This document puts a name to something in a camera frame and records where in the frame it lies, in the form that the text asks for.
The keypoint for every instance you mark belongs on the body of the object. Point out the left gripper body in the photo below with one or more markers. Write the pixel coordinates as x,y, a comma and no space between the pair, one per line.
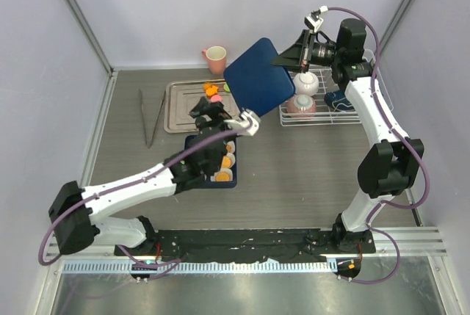
217,115

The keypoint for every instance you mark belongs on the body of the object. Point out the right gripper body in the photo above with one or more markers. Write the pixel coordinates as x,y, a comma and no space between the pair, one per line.
317,53

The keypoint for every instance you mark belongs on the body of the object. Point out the navy blue box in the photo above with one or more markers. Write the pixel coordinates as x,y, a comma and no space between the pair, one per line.
210,183

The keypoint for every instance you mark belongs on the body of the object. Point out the orange sandwich cookie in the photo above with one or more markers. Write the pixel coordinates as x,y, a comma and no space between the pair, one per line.
226,162
223,176

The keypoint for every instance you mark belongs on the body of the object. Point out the navy blue lid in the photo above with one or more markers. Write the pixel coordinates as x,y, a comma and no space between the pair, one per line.
255,83

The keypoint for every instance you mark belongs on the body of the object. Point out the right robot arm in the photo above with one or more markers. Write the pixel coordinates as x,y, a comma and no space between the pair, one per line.
394,159

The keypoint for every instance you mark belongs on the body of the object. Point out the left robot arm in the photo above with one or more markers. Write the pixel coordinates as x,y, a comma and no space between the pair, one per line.
85,216

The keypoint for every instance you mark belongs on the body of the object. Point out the pink sandwich cookie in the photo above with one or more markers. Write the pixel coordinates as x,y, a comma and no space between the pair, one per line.
216,98

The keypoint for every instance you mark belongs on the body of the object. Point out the orange fish cookie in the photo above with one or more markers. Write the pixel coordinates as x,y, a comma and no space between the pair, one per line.
211,91

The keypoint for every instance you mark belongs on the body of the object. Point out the steel baking tray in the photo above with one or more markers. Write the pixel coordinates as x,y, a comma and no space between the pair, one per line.
182,96

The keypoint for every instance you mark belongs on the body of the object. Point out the white bowl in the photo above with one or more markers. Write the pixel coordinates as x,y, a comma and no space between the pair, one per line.
306,84

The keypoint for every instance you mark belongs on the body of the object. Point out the white paper cup back-right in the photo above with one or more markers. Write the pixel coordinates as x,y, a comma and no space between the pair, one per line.
231,147

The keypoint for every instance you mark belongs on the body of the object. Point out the white paper cup middle-right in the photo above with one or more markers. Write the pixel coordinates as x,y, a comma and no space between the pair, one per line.
233,158

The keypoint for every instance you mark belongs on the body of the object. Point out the red patterned bowl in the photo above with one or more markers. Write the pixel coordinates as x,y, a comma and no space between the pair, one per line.
301,107

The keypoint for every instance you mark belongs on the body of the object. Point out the pink mug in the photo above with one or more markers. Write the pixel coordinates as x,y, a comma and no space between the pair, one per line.
216,58

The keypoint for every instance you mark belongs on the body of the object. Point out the white paper cup front-right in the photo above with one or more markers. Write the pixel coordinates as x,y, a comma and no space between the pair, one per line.
222,169

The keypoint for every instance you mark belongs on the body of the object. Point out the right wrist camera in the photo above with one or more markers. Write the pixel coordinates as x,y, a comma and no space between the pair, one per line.
314,19

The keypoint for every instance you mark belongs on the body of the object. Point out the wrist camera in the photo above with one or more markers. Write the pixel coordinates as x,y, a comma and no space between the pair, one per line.
247,124
314,19

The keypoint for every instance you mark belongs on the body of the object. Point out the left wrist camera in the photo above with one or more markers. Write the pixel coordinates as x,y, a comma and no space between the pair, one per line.
247,124

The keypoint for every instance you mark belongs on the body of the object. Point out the white wire dish rack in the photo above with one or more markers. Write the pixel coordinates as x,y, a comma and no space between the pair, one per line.
324,114

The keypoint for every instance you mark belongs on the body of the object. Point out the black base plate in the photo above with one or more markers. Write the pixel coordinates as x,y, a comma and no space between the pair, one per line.
251,245

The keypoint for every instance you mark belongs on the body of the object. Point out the white slotted cable duct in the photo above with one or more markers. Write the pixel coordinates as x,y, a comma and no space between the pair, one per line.
123,266

